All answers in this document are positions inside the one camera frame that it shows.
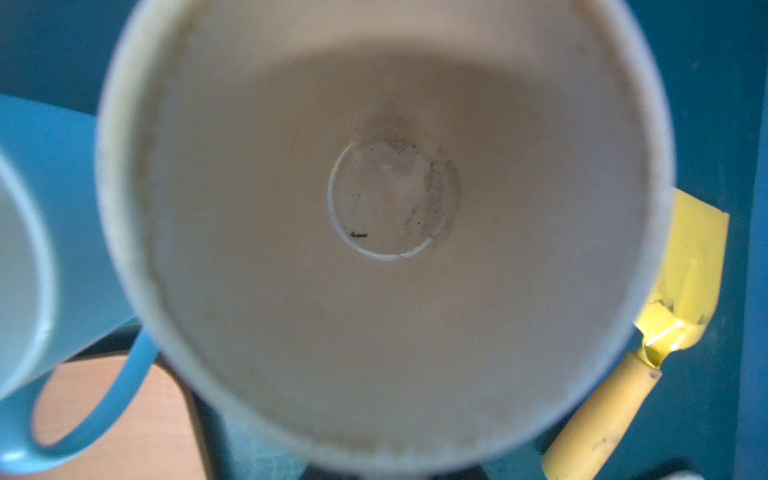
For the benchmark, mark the light blue mug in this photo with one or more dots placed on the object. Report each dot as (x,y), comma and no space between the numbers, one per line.
(59,290)

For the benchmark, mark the orange wooden tray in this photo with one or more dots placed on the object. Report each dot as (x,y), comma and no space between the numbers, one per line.
(157,437)

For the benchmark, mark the yellow beige mug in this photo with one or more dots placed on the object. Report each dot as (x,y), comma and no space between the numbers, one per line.
(390,237)

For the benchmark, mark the yellow toy shovel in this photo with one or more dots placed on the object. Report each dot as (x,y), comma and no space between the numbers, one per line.
(678,310)

